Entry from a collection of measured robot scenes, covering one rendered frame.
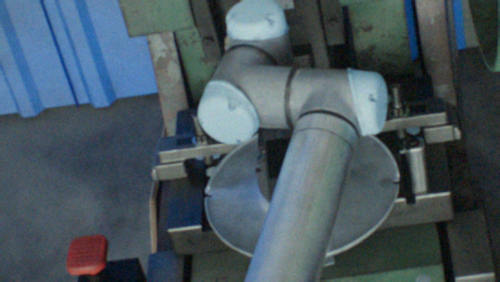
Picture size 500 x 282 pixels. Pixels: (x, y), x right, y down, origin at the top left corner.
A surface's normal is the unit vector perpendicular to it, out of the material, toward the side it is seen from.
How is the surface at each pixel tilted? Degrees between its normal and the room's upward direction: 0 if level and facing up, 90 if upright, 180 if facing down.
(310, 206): 29
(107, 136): 0
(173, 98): 74
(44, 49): 90
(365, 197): 2
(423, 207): 90
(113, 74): 90
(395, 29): 90
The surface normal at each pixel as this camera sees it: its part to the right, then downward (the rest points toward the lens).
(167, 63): -0.03, 0.38
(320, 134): 0.04, -0.63
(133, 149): -0.16, -0.77
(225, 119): -0.28, 0.64
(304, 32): 0.02, 0.62
